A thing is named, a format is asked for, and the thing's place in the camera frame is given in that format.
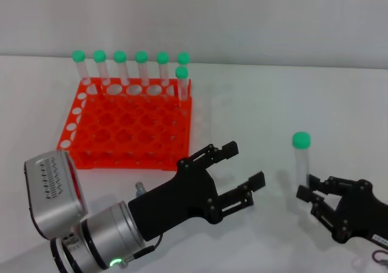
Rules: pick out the orange plastic test tube rack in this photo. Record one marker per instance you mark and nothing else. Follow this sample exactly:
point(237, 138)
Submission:
point(127, 124)

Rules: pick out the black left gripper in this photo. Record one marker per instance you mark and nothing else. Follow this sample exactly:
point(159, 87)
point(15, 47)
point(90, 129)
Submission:
point(182, 197)

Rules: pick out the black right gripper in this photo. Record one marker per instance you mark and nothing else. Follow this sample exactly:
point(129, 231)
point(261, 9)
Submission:
point(363, 212)

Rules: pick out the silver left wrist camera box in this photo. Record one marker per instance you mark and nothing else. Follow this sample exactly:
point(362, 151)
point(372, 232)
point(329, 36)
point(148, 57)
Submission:
point(51, 194)

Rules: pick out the small silver connector plug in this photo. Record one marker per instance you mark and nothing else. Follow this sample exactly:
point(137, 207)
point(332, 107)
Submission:
point(140, 189)

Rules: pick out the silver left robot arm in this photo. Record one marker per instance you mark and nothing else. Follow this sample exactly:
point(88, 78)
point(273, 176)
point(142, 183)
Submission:
point(106, 230)

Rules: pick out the green capped clear test tube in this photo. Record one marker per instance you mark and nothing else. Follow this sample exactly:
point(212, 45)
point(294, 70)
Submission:
point(301, 163)
point(79, 55)
point(100, 56)
point(163, 57)
point(120, 56)
point(142, 57)
point(182, 72)
point(183, 57)

